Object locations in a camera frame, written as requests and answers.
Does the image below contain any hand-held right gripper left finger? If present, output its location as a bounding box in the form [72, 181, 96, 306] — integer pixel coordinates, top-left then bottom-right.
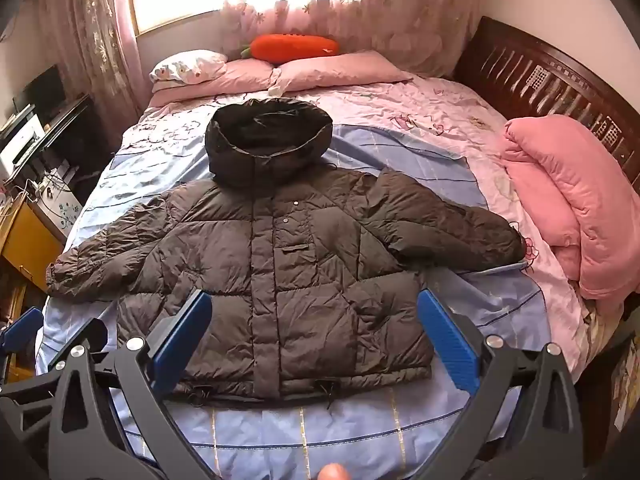
[47, 289, 217, 480]

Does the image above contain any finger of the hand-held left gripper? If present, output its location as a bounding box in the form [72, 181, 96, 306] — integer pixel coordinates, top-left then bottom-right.
[0, 306, 45, 378]
[84, 318, 109, 357]

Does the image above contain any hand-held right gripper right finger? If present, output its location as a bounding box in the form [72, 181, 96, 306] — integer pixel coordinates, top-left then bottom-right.
[416, 288, 589, 480]

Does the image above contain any dark brown hooded puffer jacket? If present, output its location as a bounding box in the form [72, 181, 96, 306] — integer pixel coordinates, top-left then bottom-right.
[46, 98, 526, 411]

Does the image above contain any yellow wooden cabinet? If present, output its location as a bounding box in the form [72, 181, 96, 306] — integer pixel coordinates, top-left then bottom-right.
[0, 199, 67, 382]

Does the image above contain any white floral box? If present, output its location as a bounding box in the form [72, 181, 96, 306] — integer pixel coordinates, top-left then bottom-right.
[50, 199, 84, 241]

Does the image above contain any blue and pink printed bedsheet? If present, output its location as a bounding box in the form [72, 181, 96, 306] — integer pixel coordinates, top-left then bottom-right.
[35, 74, 626, 480]

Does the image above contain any pink folded quilt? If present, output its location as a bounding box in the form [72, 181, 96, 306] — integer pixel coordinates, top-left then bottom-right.
[495, 114, 640, 304]

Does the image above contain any white printer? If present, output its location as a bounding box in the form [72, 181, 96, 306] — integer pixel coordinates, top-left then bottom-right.
[0, 112, 47, 182]

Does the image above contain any black desk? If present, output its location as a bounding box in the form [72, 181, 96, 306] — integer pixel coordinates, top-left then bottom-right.
[0, 92, 115, 198]

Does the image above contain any black monitor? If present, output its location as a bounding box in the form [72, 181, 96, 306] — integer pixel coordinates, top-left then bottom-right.
[22, 65, 67, 112]

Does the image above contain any pink pillow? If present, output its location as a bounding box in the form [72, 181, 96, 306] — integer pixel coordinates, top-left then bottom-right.
[274, 50, 414, 94]
[150, 58, 282, 109]

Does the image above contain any white floral pillow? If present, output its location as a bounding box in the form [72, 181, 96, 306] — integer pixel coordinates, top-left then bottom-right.
[149, 49, 229, 86]

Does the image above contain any pink floral curtain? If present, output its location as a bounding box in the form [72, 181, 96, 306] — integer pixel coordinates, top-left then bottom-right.
[36, 0, 147, 117]
[221, 0, 484, 79]

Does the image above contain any orange carrot plush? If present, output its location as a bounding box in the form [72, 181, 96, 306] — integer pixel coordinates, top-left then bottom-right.
[239, 33, 341, 65]

